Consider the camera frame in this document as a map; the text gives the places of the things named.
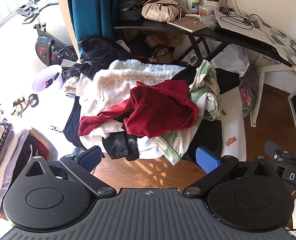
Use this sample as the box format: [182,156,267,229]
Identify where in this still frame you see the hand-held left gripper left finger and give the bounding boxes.
[21,146,117,197]

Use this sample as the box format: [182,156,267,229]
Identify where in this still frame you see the geometric patterned mat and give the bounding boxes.
[214,7,296,74]

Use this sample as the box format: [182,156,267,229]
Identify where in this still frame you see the teal curtain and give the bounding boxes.
[70,0,120,45]

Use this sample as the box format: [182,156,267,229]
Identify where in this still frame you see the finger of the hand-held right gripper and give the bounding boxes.
[265,140,296,172]

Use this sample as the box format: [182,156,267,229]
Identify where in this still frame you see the white knit cloth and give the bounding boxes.
[75,74,163,159]

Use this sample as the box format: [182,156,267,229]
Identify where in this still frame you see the white plastic bag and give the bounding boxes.
[210,45,251,76]

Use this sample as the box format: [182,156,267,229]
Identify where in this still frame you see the white table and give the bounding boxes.
[219,84,247,162]

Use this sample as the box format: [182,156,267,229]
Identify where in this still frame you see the clear bag with pink contents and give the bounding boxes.
[239,66,260,117]

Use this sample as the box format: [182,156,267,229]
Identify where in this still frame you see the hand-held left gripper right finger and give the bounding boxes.
[182,146,280,198]

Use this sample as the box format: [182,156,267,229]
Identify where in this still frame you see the purple plastic basin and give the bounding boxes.
[32,64,64,93]

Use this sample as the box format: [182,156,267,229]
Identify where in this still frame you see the cream drawstring bag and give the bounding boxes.
[141,0,182,22]

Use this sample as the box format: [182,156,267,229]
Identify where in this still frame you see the brown notebook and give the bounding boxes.
[167,17,215,33]

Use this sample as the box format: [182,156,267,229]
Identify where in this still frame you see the black bag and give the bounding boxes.
[118,0,148,21]

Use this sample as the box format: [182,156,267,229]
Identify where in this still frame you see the black cable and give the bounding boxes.
[219,0,255,30]

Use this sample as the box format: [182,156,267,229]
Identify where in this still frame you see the dark red garment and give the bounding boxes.
[78,79,200,138]

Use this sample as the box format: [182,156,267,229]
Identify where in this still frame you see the cardboard box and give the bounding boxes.
[145,34,176,63]

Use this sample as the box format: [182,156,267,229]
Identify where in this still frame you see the black slide sandal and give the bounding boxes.
[28,93,40,108]

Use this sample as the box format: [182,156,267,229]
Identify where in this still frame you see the black leather jacket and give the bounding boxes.
[68,37,132,80]

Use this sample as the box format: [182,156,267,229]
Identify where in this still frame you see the dark jeans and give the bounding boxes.
[102,131,140,161]

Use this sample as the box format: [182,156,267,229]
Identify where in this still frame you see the green floral cloth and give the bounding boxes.
[160,59,222,165]

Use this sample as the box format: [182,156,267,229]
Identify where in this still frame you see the black desk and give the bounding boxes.
[114,19,296,68]

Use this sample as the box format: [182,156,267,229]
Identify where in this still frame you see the black exercise bike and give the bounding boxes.
[16,1,78,67]

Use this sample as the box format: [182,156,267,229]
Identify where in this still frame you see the stack of folded clothes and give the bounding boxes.
[0,97,51,213]

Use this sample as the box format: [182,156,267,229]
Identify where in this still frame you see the beige sandal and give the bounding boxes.
[13,97,29,108]
[11,106,26,117]

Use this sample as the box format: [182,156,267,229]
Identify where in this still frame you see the black cloth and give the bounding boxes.
[63,100,83,147]
[185,119,223,163]
[172,66,241,95]

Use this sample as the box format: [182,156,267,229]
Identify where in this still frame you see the white fluffy coat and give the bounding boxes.
[93,59,188,135]

